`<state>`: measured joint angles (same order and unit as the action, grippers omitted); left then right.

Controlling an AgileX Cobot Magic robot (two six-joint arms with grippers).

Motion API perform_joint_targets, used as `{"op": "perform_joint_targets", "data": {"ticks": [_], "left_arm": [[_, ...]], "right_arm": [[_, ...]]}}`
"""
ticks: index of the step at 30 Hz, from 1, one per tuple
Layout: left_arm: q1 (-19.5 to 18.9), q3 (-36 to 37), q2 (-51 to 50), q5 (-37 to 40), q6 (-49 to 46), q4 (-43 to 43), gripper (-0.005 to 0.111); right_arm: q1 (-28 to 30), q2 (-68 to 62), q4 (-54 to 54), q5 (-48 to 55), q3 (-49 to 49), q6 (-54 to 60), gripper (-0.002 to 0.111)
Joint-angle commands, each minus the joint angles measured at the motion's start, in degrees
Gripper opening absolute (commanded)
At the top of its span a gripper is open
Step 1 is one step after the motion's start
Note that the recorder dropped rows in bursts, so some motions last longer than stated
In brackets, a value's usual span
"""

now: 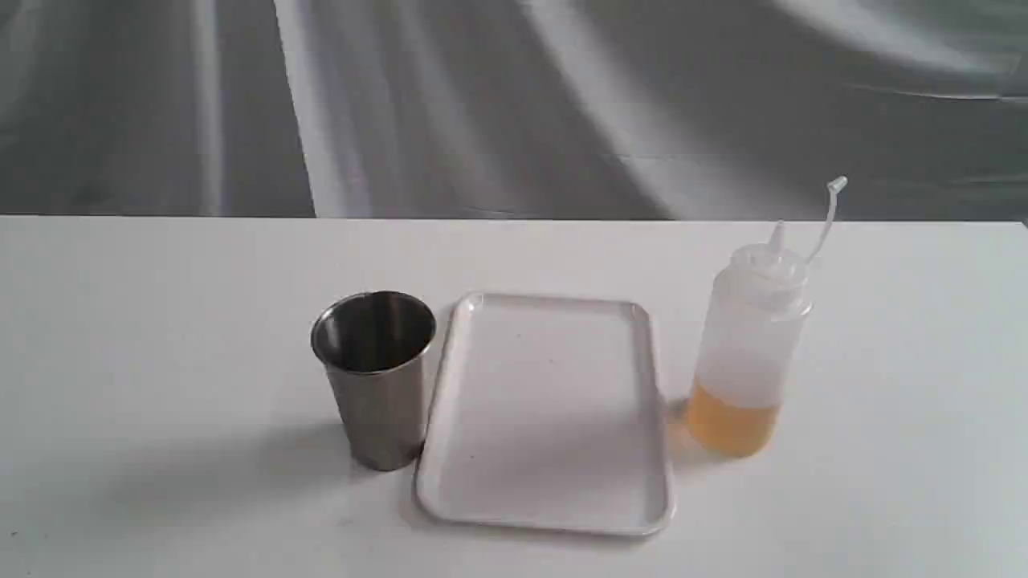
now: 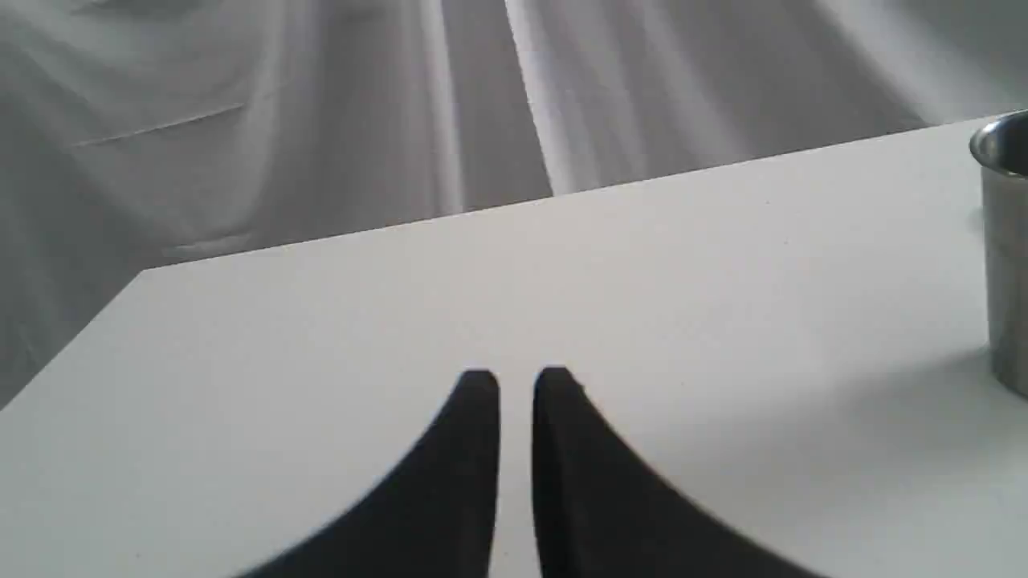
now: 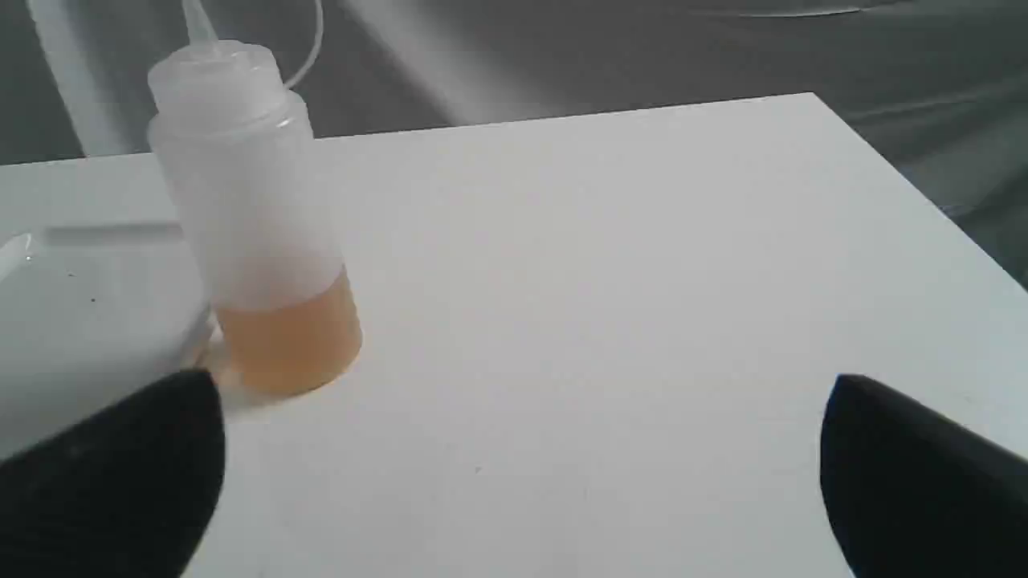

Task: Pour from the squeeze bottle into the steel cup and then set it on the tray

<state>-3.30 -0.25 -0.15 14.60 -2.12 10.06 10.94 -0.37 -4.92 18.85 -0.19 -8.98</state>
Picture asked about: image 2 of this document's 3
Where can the grey backdrop cloth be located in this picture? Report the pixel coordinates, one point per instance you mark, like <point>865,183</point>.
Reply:
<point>139,134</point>

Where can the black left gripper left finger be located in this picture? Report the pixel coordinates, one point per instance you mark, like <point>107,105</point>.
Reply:
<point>433,515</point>

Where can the stainless steel cup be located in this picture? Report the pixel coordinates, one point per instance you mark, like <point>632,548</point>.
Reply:
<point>1000,148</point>

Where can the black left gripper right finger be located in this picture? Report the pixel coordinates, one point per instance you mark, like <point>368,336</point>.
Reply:
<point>600,511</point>

